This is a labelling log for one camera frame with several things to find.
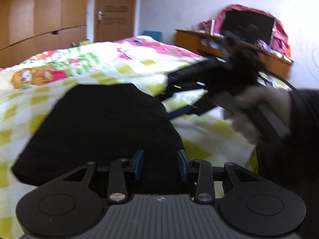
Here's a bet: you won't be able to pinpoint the wooden door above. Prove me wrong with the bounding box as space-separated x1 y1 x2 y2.
95 0 136 42

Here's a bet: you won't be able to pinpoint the black television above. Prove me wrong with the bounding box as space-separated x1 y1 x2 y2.
221 10 276 45

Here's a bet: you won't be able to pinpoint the wooden wardrobe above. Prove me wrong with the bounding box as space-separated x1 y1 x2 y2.
1 0 87 68

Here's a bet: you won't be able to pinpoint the steel thermos bottle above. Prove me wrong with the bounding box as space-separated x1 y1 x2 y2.
210 19 215 36

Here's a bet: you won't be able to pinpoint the wooden side cabinet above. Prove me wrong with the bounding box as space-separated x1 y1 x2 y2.
175 29 292 80

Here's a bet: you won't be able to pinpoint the black pants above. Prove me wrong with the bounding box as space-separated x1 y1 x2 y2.
12 84 193 194

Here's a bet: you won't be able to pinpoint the green item on floor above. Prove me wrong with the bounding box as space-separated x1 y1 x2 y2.
71 39 92 48

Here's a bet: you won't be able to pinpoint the pink cloth over television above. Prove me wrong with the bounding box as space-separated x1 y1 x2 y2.
195 4 291 58

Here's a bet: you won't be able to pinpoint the right hand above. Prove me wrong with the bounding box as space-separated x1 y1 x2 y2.
224 85 291 145

